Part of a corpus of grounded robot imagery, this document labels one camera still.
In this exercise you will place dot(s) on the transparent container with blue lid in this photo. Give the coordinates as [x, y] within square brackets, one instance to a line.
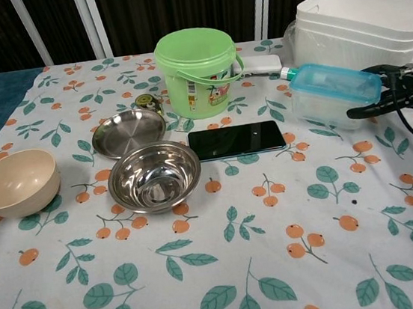
[327, 98]

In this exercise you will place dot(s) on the white power bank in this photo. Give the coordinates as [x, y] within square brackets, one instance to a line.
[259, 65]

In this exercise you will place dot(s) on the white metal frame post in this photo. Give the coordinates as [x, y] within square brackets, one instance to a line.
[262, 2]
[31, 31]
[94, 23]

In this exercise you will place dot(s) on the black smartphone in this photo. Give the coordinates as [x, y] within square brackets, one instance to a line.
[235, 139]

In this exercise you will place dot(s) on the white green glue stick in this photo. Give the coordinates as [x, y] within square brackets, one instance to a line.
[288, 72]

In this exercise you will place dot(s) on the beige plastic bowl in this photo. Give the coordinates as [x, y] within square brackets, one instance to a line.
[14, 185]

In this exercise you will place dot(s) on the green plastic bucket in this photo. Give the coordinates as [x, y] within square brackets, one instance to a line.
[198, 84]

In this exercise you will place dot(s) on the floral print tablecloth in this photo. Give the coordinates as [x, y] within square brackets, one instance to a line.
[219, 254]

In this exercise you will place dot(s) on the stainless steel plate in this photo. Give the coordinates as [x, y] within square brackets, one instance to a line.
[128, 130]

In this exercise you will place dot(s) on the clear plastic bag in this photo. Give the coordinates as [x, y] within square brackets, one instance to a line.
[288, 39]

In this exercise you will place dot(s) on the small round tape measure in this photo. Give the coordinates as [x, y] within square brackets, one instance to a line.
[146, 102]

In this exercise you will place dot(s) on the stainless steel bowl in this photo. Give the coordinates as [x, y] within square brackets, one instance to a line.
[155, 179]

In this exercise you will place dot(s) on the white plastic bin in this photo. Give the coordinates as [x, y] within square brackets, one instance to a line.
[329, 49]
[362, 7]

